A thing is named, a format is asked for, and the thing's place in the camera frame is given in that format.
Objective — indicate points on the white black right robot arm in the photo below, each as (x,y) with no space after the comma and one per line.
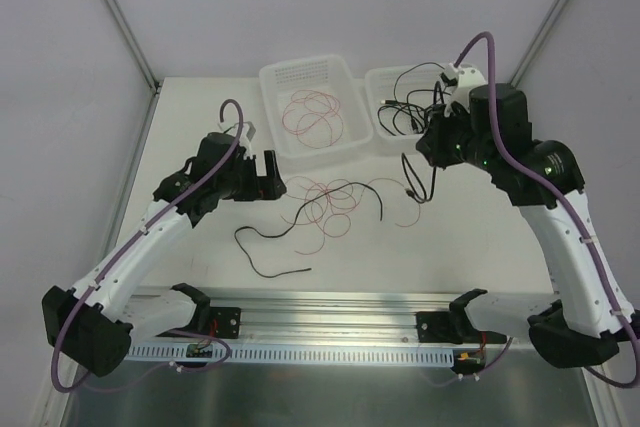
(575,326)

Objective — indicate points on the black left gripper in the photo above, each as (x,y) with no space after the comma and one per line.
(258,179)

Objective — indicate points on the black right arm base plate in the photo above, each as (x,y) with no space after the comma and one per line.
(432,327)

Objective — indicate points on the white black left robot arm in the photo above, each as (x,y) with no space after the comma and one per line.
(94,322)

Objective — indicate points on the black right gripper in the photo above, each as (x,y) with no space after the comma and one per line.
(435,137)

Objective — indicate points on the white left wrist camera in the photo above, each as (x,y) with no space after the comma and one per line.
(247,130)

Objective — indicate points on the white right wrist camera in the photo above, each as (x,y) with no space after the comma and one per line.
(460,80)

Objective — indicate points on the white left plastic basket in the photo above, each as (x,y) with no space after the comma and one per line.
(315,112)

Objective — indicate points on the white right plastic basket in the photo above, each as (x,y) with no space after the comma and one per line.
(400,98)

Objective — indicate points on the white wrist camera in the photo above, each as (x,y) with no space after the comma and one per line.
(460,80)
(247,130)

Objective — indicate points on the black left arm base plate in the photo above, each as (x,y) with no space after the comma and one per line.
(218,322)

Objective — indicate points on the white plastic basket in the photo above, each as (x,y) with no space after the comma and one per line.
(315,112)
(400,98)

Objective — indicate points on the aluminium mounting rail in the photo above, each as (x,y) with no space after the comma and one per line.
(328,318)

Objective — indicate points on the white slotted cable duct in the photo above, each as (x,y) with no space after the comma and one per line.
(192,352)

